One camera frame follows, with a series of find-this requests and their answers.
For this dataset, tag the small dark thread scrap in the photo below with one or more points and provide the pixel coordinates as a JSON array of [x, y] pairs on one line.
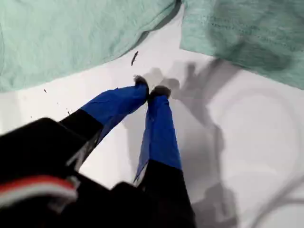
[[134, 57]]

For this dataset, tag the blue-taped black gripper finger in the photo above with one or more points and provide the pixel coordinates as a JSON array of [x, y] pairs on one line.
[[111, 104], [160, 133]]

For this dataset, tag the pale green T-shirt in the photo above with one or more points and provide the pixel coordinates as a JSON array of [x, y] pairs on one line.
[[71, 35]]

